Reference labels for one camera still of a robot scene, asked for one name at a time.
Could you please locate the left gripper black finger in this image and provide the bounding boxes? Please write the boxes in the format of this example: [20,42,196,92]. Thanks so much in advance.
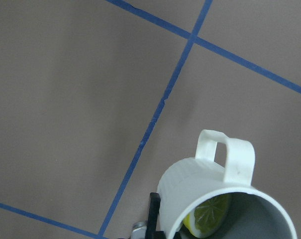
[145,192,165,239]

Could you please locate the yellow lemon slice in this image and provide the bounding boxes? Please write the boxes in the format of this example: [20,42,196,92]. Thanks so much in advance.
[183,194,232,239]

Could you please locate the white mug with handle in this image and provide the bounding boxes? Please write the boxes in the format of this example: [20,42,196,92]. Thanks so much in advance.
[157,129,297,239]

